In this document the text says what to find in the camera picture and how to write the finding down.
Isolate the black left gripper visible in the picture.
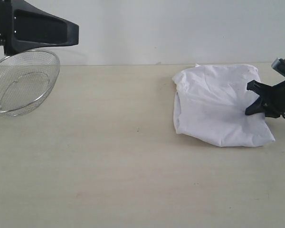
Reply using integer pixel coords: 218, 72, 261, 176
0, 0, 79, 56

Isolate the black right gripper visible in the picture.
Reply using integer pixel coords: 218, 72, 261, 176
245, 80, 285, 119

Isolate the white t-shirt red logo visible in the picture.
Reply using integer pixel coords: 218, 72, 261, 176
172, 64, 276, 147

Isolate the metal mesh strainer bowl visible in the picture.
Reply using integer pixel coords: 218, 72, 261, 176
0, 49, 60, 117

